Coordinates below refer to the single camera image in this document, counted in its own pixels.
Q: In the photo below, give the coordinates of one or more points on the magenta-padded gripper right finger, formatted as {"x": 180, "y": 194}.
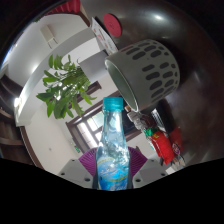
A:
{"x": 150, "y": 171}

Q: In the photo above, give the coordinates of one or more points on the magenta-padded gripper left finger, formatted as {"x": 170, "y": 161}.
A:
{"x": 75, "y": 171}

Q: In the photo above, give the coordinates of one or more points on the clear blue-capped water bottle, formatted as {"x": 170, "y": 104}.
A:
{"x": 112, "y": 150}

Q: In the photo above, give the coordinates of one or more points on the green exit sign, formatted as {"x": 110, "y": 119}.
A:
{"x": 77, "y": 150}

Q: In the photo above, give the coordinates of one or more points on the colourful sticker sheet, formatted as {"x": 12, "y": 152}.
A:
{"x": 179, "y": 156}

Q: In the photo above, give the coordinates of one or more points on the green carton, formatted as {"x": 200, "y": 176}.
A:
{"x": 150, "y": 132}

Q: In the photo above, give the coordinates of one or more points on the dark wooden glazed door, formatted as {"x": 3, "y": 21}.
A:
{"x": 87, "y": 133}

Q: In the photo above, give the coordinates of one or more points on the box of wrapped snacks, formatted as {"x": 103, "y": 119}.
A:
{"x": 137, "y": 120}

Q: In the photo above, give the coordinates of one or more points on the potted plant in white pot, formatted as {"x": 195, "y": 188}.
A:
{"x": 61, "y": 90}

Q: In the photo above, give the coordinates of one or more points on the dark-framed window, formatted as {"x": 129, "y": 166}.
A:
{"x": 93, "y": 88}

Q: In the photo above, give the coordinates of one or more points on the grey slotted cup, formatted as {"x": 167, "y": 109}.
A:
{"x": 153, "y": 73}

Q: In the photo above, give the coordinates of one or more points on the red carpeted staircase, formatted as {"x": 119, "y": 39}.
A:
{"x": 66, "y": 6}

